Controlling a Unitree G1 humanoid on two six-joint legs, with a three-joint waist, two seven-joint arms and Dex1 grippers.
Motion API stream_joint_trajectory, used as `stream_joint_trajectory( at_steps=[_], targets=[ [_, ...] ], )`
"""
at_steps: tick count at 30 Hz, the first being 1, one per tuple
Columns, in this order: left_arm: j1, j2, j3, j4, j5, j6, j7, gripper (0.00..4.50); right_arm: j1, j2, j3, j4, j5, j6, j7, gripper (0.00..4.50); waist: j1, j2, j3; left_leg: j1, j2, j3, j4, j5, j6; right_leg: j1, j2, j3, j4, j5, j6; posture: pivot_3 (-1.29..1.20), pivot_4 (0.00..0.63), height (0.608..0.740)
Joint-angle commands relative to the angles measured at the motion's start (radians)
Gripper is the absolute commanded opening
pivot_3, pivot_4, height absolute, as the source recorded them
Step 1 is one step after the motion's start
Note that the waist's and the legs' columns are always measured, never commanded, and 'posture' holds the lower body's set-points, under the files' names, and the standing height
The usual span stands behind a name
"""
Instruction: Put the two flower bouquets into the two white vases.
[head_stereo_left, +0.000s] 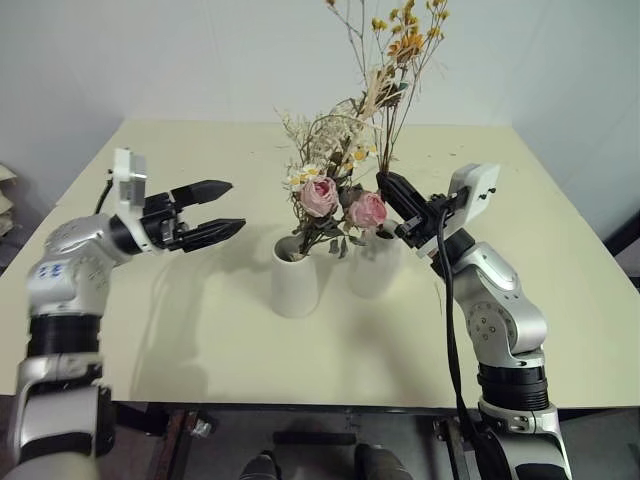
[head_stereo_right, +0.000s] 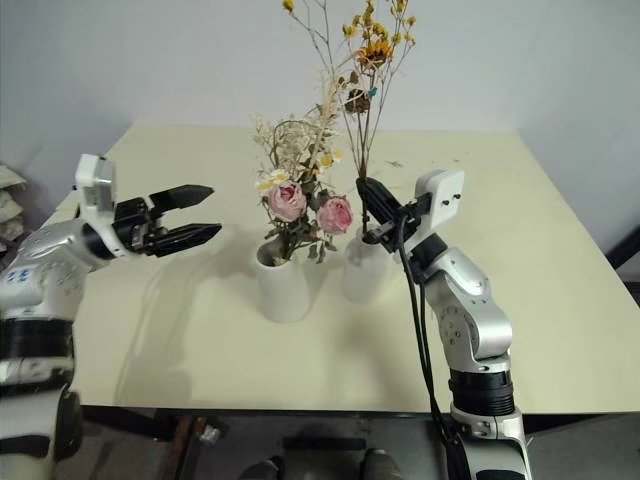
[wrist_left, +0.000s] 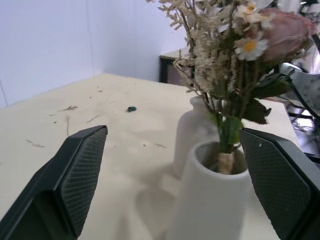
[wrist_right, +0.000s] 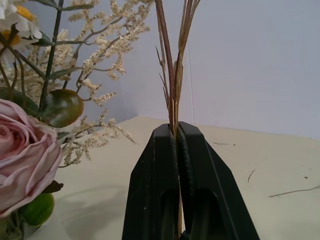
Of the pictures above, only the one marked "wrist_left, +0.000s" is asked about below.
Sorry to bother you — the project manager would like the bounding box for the white bottle-shaped vase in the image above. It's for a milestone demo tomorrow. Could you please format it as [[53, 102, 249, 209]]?
[[173, 96, 221, 179]]

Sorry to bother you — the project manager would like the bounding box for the daisy and pink flower bouquet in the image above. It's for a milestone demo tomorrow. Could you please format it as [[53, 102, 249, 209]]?
[[207, 0, 319, 174]]

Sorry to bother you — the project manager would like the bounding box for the black side table, light top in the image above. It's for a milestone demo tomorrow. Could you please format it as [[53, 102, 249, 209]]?
[[159, 48, 199, 88]]

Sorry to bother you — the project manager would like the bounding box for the silver robot body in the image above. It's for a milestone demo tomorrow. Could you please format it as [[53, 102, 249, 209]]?
[[279, 62, 320, 121]]

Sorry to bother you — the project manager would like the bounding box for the dried beige flower bouquet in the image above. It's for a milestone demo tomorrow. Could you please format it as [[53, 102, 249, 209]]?
[[146, 0, 241, 118]]

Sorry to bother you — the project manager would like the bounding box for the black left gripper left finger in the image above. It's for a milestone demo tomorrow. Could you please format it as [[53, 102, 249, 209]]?
[[0, 125, 109, 240]]

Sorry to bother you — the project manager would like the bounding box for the white cone-shaped vase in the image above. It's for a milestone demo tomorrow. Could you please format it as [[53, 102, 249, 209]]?
[[166, 141, 254, 240]]

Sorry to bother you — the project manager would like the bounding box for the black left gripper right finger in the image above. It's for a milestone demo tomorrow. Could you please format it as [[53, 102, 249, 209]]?
[[239, 128, 320, 240]]

